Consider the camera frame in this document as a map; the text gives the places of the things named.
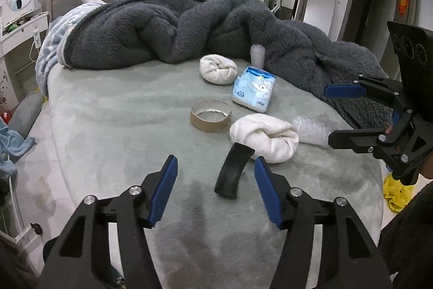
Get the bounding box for black curved plastic piece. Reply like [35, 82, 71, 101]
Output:
[214, 142, 255, 199]

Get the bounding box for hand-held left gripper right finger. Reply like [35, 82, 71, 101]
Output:
[254, 156, 395, 289]

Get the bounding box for clear plastic cup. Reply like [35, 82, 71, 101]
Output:
[250, 43, 266, 70]

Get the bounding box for blue white tissue pack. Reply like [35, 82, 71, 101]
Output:
[232, 66, 276, 113]

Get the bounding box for yellow plastic bag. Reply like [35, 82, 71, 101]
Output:
[382, 173, 415, 214]

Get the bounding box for white rolled sock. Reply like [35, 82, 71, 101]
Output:
[229, 115, 300, 164]
[199, 54, 238, 85]

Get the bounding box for light blue cloth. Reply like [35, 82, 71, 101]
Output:
[0, 116, 36, 176]

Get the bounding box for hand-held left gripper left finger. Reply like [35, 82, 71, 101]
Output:
[37, 154, 179, 289]

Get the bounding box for blue patterned blanket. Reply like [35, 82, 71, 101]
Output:
[35, 1, 105, 96]

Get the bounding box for dark grey fluffy blanket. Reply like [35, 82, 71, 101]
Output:
[64, 0, 395, 130]

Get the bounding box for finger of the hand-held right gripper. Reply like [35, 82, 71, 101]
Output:
[324, 74, 416, 113]
[328, 110, 415, 155]

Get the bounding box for brown cardboard tape ring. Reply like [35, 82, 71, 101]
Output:
[190, 100, 233, 133]

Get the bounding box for white rolled sock far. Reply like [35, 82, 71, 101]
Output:
[199, 54, 238, 85]

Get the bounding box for white dressing table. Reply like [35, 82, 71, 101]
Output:
[0, 12, 50, 113]

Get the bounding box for grey floor cushion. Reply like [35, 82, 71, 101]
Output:
[7, 91, 43, 137]

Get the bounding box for red door decoration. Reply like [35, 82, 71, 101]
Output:
[397, 0, 412, 19]

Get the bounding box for white rolled sock near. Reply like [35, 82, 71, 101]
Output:
[229, 115, 300, 164]

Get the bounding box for clear plastic wrap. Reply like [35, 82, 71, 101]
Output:
[292, 115, 334, 148]

